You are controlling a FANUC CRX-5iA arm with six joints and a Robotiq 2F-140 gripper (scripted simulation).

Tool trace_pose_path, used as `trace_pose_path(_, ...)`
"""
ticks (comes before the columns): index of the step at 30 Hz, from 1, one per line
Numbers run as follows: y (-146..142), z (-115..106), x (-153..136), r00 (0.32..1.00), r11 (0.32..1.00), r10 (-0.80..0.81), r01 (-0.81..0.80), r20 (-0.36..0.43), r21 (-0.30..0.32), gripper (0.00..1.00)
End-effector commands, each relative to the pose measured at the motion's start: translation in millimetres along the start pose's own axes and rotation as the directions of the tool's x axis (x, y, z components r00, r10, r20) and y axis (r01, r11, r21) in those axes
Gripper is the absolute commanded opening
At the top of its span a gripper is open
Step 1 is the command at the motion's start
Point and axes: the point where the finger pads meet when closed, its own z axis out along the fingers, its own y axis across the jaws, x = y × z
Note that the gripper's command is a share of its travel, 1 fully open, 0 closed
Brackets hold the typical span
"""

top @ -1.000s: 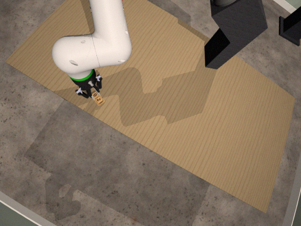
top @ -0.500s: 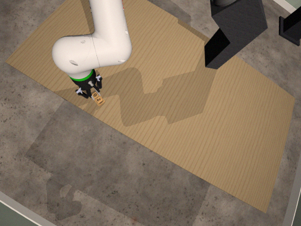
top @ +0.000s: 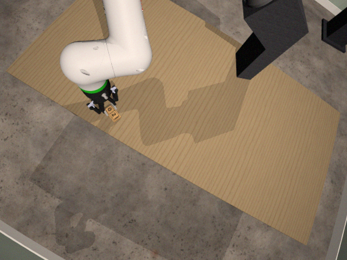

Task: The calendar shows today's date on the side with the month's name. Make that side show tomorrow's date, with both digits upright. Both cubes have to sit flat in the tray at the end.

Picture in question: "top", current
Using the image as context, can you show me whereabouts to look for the tan cube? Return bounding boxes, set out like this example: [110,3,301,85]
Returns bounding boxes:
[106,105,114,114]
[110,111,119,120]

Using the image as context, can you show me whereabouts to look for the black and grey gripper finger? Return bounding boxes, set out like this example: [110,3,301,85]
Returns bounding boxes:
[87,101,108,116]
[108,85,118,110]

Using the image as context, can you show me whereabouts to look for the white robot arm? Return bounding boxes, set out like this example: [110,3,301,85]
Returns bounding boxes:
[60,0,152,100]

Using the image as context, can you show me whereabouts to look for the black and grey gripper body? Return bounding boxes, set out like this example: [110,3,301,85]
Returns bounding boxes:
[91,90,112,104]

